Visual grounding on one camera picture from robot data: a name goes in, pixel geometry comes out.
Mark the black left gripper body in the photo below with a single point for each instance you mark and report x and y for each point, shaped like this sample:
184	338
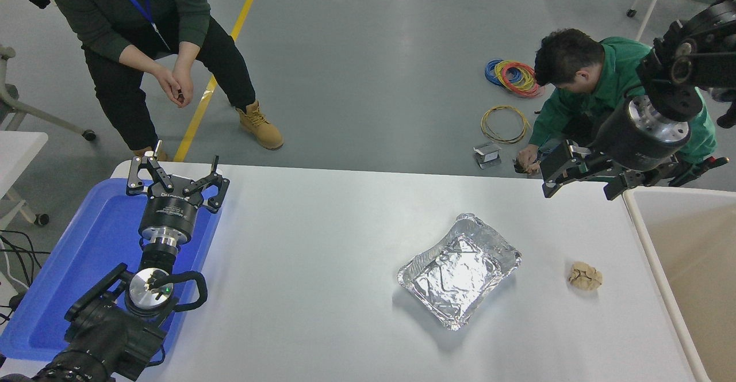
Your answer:
169	215

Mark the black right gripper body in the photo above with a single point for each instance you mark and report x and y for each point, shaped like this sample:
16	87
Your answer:
627	143

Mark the silver foil tray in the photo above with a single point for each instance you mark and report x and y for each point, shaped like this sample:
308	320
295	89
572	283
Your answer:
460	272

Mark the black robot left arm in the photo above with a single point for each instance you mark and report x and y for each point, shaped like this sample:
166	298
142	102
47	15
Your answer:
103	336

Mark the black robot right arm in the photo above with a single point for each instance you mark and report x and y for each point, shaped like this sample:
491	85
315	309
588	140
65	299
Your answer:
707	54

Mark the crouching person's right hand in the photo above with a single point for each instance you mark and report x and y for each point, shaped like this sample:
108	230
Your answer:
528	156

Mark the standing person's right hand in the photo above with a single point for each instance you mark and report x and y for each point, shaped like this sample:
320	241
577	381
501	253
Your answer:
171	87

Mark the standing person's left hand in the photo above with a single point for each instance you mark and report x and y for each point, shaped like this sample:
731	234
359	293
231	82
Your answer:
187	83

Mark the crouching person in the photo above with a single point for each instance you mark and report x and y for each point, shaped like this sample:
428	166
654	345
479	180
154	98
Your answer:
609	71

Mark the red and black tool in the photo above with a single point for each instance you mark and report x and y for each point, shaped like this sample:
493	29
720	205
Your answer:
704	166

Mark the small silver metal box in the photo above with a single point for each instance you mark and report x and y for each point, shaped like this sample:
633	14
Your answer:
487	154

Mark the blue plastic tray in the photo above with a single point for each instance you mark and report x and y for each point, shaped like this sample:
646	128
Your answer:
86	255

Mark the crumpled tan paper ball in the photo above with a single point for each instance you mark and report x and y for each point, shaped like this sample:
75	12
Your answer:
585	276

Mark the large pale bin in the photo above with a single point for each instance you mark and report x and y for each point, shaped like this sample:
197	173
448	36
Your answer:
696	267

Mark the white side table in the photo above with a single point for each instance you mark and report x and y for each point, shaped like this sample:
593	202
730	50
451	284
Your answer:
17	152

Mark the grey wheeled chair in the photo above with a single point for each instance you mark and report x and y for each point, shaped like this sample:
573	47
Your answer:
11	103

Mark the standing person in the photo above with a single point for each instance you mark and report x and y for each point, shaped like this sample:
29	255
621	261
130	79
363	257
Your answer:
126	14

